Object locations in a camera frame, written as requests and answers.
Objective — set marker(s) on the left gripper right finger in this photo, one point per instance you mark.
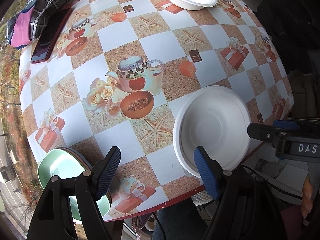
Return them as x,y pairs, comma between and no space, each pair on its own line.
229,192

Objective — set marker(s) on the patterned vinyl tablecloth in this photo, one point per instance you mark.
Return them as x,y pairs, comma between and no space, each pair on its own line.
120,72

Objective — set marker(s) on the dark checked cloth pouch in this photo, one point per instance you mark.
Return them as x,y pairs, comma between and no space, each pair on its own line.
27,25

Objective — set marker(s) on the red case smartphone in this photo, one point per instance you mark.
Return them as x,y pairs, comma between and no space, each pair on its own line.
49,36

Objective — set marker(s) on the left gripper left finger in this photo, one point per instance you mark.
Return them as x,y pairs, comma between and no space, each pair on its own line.
53,219

